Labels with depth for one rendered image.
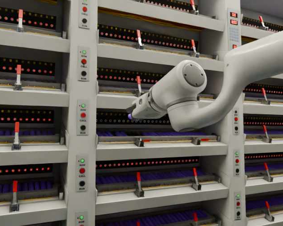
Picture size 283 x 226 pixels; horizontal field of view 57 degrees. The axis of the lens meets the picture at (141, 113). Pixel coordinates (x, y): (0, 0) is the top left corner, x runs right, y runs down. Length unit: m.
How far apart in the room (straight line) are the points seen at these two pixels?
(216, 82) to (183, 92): 0.72
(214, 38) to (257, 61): 0.77
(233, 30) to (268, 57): 0.75
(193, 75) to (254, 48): 0.14
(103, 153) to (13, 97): 0.35
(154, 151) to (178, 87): 0.48
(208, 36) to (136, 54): 0.50
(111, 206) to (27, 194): 0.29
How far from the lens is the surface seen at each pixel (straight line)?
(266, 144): 1.42
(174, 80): 0.60
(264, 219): 1.51
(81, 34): 0.99
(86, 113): 0.93
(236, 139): 1.28
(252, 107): 1.37
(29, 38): 0.96
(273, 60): 0.62
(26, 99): 0.92
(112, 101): 0.97
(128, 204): 1.02
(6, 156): 0.92
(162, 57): 1.09
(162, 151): 1.05
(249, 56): 0.62
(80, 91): 0.94
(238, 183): 1.30
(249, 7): 1.77
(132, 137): 1.04
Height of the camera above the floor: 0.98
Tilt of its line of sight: 4 degrees up
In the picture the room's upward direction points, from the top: straight up
